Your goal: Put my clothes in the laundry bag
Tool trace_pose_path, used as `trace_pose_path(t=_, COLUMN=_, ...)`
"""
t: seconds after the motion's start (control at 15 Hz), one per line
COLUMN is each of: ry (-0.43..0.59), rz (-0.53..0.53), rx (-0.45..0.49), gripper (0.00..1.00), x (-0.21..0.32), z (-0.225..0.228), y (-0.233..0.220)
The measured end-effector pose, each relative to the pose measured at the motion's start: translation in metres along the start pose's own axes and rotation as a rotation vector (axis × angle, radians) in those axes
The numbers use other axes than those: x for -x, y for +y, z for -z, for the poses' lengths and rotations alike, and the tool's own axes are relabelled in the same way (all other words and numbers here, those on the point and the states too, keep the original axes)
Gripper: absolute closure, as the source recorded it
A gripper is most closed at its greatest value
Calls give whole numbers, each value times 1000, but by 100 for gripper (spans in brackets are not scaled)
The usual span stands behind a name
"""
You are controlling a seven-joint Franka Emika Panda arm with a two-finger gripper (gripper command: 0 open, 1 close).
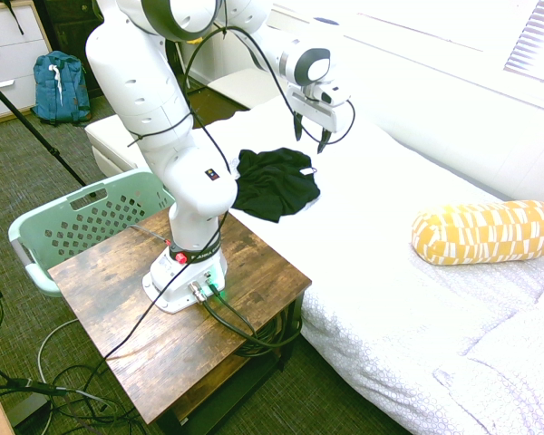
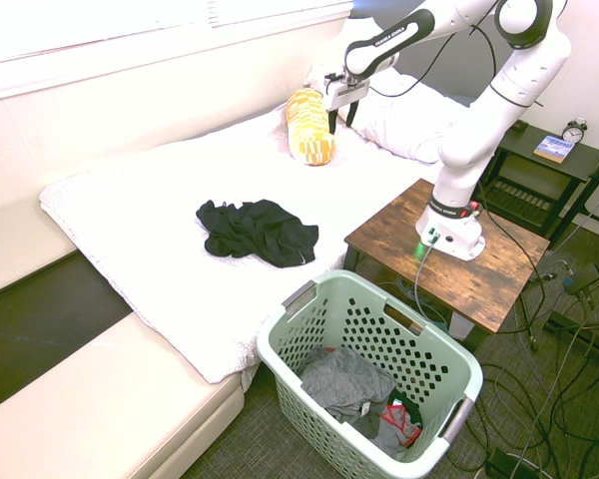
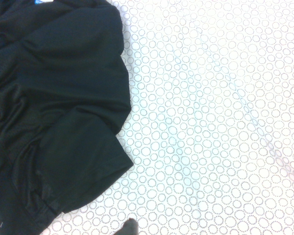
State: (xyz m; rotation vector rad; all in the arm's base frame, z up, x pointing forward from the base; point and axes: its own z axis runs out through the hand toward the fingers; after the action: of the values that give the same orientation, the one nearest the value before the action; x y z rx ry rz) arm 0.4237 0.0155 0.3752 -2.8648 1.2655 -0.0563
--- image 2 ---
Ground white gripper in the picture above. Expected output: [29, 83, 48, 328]
[322, 75, 371, 136]

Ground black clothing garment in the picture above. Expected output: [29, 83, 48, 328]
[195, 198, 320, 269]

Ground mint green laundry basket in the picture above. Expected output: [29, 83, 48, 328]
[256, 269, 485, 479]

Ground yellow white patterned bolster pillow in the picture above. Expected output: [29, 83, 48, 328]
[285, 88, 337, 167]

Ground white bed pillow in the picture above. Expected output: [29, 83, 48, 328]
[303, 62, 480, 165]

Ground white window blind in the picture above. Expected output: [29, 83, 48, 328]
[204, 0, 355, 30]

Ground white bed with duvet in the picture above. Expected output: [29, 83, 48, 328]
[39, 105, 443, 385]

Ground rustic brown wooden table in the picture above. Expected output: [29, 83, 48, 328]
[342, 178, 552, 353]

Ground black nightstand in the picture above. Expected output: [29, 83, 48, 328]
[478, 122, 599, 241]

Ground blue cover book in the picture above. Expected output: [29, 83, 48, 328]
[532, 135, 577, 165]

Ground black twin-bell alarm clock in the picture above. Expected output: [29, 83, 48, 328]
[560, 117, 589, 147]

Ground black tripod leg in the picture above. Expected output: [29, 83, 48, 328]
[543, 149, 599, 353]

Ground gray clothing garment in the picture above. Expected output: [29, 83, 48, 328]
[299, 346, 398, 425]

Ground black power adapter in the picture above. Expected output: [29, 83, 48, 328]
[564, 263, 599, 296]

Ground beige upholstered bed base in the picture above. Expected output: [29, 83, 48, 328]
[0, 207, 247, 479]

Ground black power brick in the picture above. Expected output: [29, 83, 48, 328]
[484, 447, 548, 479]

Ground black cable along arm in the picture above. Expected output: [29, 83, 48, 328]
[367, 19, 499, 100]

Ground thick robot base cable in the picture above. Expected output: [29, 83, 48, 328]
[411, 238, 453, 333]

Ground thin black connector cable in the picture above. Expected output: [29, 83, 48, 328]
[471, 199, 548, 300]

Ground tangled black floor cables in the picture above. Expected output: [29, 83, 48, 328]
[448, 219, 599, 479]

